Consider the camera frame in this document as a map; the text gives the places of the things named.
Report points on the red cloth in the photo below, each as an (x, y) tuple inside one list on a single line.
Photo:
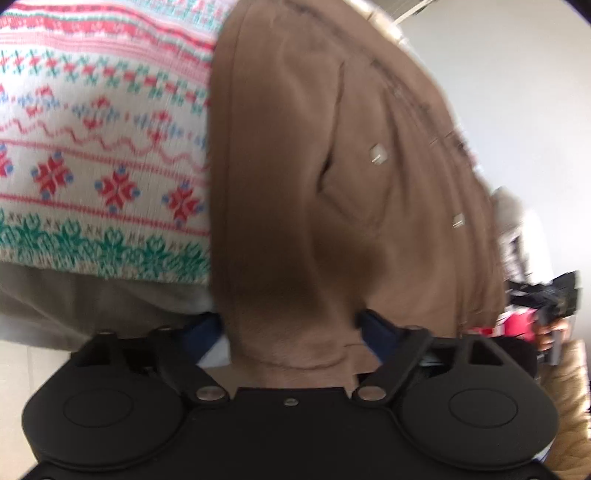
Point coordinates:
[(519, 323)]

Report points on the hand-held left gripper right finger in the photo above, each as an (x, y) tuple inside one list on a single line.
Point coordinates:
[(381, 332)]

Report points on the person's right hand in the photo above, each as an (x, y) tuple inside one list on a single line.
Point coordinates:
[(549, 334)]

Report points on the grey garment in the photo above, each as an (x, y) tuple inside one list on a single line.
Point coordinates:
[(92, 300)]

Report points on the patterned knit sweater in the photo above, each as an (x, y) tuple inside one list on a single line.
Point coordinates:
[(92, 138)]

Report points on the brown coat with fur collar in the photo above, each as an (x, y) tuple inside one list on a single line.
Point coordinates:
[(300, 184)]

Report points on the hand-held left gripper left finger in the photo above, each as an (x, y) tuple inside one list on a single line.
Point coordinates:
[(203, 334)]

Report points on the woven straw mat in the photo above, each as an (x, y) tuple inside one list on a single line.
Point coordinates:
[(572, 397)]

